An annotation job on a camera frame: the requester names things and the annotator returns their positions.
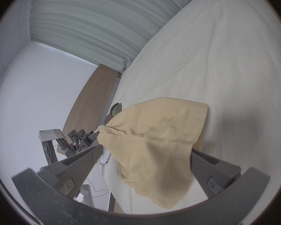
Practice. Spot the pale grey curtain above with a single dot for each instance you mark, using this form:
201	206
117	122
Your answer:
96	24

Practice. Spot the tan shorts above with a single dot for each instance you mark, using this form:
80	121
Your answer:
154	144

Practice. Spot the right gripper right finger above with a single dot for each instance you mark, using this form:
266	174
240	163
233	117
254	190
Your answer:
215	174

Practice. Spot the bed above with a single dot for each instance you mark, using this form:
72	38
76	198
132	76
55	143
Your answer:
224	67

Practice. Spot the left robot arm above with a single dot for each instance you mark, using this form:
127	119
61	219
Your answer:
50	135

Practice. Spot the olive green garment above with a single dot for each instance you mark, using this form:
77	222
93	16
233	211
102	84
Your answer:
117	110

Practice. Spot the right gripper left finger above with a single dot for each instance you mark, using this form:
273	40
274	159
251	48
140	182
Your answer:
75	170

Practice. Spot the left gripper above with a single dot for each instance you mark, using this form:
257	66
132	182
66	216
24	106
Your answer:
91	139

